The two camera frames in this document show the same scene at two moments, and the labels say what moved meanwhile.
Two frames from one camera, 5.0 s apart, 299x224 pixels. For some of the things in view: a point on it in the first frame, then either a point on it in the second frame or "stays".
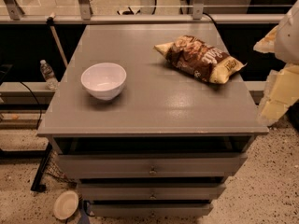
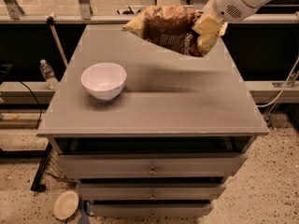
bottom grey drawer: [150, 210] stays
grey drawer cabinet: [150, 120] stays
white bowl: [104, 80] stays
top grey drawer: [149, 165] stays
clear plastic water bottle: [49, 77] stays
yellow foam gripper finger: [266, 44] to [206, 26]
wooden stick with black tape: [49, 21] stays
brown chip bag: [195, 57] to [169, 25]
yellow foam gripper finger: [280, 91] to [206, 41]
